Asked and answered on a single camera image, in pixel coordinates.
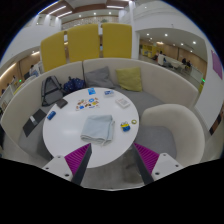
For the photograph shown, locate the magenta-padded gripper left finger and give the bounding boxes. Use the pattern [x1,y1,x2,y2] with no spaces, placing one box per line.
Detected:
[41,143,93,186]

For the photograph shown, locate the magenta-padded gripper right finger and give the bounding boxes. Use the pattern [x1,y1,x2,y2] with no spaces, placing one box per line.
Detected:
[132,142,184,186]

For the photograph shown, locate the light blue towel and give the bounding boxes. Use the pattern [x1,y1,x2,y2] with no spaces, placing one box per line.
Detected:
[80,114,116,147]

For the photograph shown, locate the yellow and blue toy figure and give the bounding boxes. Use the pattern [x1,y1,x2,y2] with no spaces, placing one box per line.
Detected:
[120,120,132,133]

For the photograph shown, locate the white armchair with grey seat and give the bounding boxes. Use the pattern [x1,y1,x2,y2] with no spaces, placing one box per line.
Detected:
[134,103,206,168]

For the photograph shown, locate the small blue box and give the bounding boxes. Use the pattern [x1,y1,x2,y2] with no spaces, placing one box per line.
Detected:
[46,110,57,121]

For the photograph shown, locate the black laptop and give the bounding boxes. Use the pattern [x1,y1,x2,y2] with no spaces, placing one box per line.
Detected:
[22,108,48,138]

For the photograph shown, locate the white sticker sheet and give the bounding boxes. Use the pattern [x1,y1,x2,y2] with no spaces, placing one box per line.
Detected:
[75,96,101,112]

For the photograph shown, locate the black wallet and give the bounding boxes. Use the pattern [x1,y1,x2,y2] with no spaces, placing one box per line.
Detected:
[55,98,69,110]

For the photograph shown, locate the grey backpack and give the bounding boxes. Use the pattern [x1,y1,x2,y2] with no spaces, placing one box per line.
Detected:
[40,75,65,107]

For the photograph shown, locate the curved beige sofa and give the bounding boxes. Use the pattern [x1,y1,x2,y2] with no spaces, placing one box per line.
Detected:
[0,58,200,161]

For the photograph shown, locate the dark blue patterned bag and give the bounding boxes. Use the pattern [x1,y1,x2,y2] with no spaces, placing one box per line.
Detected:
[62,76,87,95]

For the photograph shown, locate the clear pack with blue print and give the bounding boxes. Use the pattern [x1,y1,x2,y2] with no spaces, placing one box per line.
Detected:
[103,89,115,98]

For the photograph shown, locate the yellow-green cushion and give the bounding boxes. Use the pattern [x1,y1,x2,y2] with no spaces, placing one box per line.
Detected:
[115,67,144,93]

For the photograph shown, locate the grey cushion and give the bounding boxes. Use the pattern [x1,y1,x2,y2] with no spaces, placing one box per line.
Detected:
[83,65,116,89]

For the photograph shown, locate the yellow partition panel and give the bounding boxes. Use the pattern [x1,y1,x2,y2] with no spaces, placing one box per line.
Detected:
[101,22,133,60]
[39,30,69,73]
[66,23,102,64]

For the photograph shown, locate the ceiling lights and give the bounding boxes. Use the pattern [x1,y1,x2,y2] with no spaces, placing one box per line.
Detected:
[49,3,126,19]

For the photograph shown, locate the purple wall poster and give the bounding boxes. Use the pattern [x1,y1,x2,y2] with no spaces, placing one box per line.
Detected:
[210,49,223,80]

